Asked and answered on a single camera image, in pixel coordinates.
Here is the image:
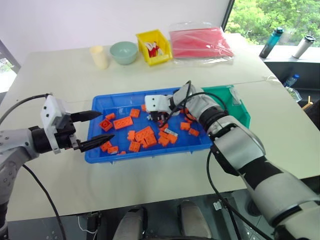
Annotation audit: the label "green plastic bin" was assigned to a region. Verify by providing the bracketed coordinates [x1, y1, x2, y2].
[200, 84, 252, 130]

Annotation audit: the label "wooden stand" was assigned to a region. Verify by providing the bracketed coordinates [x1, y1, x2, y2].
[301, 95, 314, 110]

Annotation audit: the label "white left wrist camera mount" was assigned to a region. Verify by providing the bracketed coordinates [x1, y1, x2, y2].
[40, 94, 67, 155]

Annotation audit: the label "orange long toy brick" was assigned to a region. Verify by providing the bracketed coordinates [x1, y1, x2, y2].
[112, 116, 134, 131]

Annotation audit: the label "teal and black water bottle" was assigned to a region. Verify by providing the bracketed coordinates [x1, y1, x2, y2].
[258, 26, 285, 59]

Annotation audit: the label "blue plastic bin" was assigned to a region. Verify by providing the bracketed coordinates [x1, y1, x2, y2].
[84, 86, 214, 165]

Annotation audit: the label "white tumbler with black lid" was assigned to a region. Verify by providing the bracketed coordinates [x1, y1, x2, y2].
[291, 35, 317, 59]

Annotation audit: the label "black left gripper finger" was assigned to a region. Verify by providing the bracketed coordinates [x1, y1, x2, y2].
[70, 110, 104, 124]
[75, 134, 116, 154]

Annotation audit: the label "clear bottle with blue cap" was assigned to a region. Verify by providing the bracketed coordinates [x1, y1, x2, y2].
[283, 73, 301, 89]

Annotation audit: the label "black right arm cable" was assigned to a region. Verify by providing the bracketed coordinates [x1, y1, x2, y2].
[169, 79, 276, 240]

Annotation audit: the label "cream plastic cup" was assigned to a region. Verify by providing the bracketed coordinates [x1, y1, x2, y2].
[89, 45, 110, 70]

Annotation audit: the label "orange large toy brick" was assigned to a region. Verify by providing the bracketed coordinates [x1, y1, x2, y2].
[134, 126, 155, 141]

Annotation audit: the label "yellow plastic bin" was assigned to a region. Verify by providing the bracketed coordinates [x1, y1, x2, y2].
[135, 29, 174, 67]

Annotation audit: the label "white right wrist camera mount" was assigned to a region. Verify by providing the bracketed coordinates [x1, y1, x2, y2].
[144, 94, 174, 114]

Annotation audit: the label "silver battery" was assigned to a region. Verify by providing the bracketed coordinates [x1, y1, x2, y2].
[163, 127, 179, 138]

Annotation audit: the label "red sheets in clear bag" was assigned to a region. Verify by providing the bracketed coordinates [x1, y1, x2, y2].
[168, 21, 236, 67]

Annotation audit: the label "black side counter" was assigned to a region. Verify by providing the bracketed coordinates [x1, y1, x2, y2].
[258, 44, 320, 106]

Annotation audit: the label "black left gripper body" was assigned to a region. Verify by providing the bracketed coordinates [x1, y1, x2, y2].
[53, 112, 83, 152]

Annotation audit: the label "orange square toy brick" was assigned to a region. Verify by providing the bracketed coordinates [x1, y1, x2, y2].
[99, 118, 114, 132]

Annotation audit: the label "grey rounded shape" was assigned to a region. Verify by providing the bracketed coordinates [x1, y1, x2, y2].
[114, 205, 149, 240]
[176, 199, 214, 240]

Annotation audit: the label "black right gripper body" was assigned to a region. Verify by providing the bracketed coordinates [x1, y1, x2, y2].
[149, 110, 173, 125]

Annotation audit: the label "red and white small parts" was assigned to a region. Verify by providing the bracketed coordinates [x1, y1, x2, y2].
[145, 40, 167, 58]

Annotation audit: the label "pale green bowl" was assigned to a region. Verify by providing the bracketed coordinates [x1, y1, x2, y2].
[109, 40, 139, 66]

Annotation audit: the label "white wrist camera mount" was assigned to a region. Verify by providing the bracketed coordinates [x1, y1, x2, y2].
[144, 94, 174, 114]
[40, 94, 67, 155]

